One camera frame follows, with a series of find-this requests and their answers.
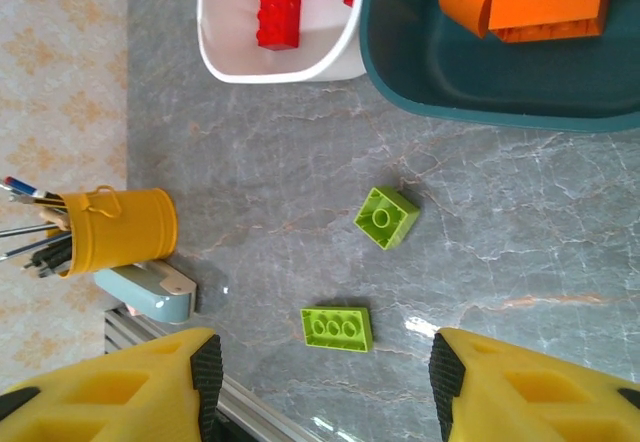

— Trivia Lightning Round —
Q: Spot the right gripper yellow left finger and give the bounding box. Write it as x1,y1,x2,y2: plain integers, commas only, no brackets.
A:
0,326,224,442

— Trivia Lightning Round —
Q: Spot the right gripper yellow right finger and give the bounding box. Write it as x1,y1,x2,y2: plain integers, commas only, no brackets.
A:
429,326,640,442

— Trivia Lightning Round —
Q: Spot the long orange lego brick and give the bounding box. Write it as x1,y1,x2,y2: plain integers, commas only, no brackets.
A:
487,0,610,44

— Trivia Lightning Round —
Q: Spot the pale blue stapler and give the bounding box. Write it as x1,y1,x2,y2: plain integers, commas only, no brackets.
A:
93,259,199,326

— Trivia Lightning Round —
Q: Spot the black marker pen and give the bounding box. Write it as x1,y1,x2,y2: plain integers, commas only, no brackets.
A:
22,236,75,279

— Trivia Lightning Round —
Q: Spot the dark thin pen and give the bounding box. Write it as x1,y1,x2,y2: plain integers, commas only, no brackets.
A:
0,233,74,262

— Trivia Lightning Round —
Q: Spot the yellow metal pen cup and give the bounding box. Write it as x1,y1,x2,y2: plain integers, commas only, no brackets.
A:
58,185,180,279

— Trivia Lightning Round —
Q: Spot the silver pen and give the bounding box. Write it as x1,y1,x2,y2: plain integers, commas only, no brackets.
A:
0,224,71,239

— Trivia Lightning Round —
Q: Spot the beige wooden stick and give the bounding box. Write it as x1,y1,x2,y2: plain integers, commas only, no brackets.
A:
38,207,70,229

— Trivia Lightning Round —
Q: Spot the long green lego brick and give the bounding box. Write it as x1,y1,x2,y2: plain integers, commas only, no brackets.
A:
299,305,375,354

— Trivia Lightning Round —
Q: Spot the blue capped pen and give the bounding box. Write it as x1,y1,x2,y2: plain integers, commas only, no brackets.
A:
2,175,69,208

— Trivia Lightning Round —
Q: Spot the green square lego brick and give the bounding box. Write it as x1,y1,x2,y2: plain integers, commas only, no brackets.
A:
353,186,421,252

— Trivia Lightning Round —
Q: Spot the teal plastic container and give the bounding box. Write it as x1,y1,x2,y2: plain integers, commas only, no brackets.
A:
358,0,640,134

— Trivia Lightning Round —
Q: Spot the white plastic container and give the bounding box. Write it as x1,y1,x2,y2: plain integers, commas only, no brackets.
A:
196,0,370,84

